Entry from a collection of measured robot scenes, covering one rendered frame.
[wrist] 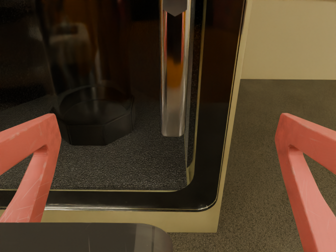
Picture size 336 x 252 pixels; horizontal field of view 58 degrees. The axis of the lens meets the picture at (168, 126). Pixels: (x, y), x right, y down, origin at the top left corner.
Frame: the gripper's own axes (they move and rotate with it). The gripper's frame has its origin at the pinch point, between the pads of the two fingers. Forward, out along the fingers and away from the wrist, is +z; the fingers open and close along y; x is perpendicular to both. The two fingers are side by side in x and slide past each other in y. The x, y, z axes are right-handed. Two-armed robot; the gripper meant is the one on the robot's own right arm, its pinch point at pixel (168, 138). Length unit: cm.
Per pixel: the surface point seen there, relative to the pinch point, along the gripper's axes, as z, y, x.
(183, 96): 5.2, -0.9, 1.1
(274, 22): 54, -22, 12
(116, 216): 11.0, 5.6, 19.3
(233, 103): 11.3, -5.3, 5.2
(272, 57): 54, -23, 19
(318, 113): 36, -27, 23
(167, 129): 5.1, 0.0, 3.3
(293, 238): 10.2, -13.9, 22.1
